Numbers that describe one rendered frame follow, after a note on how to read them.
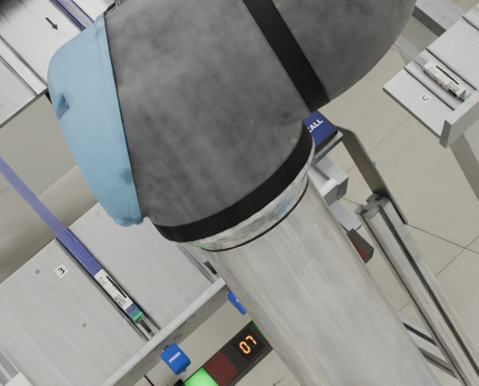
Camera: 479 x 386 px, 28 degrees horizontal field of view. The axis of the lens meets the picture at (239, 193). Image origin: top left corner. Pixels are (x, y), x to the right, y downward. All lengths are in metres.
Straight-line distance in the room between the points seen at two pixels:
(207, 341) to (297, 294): 0.98
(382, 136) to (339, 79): 2.25
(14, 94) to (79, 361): 0.39
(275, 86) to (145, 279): 0.71
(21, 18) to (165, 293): 0.46
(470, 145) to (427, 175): 1.02
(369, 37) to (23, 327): 0.78
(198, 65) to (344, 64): 0.08
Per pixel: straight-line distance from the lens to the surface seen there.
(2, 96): 1.36
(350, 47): 0.54
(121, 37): 0.55
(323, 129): 1.24
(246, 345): 1.20
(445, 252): 2.26
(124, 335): 1.21
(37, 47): 1.39
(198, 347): 1.59
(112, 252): 1.24
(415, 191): 2.50
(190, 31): 0.53
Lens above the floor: 1.33
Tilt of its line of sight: 27 degrees down
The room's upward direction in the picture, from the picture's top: 34 degrees counter-clockwise
